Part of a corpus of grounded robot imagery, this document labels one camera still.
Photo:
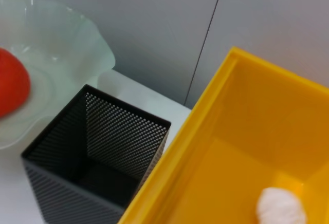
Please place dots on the frosted green glass fruit bowl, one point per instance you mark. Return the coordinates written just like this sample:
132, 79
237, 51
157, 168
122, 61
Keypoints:
59, 62

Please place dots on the red tomato-shaped object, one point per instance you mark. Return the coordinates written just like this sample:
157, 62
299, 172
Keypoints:
11, 85

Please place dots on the black mesh pen holder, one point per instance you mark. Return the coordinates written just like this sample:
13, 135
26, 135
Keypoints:
77, 198

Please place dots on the white paper ball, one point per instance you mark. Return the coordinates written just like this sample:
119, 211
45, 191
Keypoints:
280, 206

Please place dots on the yellow plastic bin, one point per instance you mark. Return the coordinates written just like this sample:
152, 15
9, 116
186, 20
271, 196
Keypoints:
218, 144

